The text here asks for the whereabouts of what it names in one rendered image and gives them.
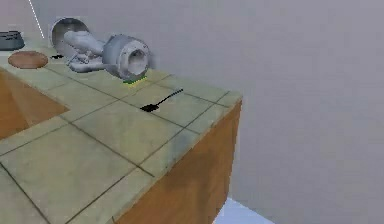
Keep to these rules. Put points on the brown round plate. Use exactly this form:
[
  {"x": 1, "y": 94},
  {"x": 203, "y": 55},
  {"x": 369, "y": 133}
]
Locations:
[{"x": 28, "y": 59}]

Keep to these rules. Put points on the small black utensil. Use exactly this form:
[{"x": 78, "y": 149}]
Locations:
[{"x": 57, "y": 56}]

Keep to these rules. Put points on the black food turner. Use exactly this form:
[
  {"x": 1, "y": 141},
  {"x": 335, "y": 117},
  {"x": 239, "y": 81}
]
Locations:
[{"x": 151, "y": 107}]

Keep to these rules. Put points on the tiled kitchen counter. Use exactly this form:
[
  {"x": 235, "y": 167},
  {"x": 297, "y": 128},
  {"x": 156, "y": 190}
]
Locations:
[{"x": 110, "y": 140}]

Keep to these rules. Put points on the green yellow sponge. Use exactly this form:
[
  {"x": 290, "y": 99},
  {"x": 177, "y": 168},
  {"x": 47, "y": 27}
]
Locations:
[{"x": 135, "y": 80}]

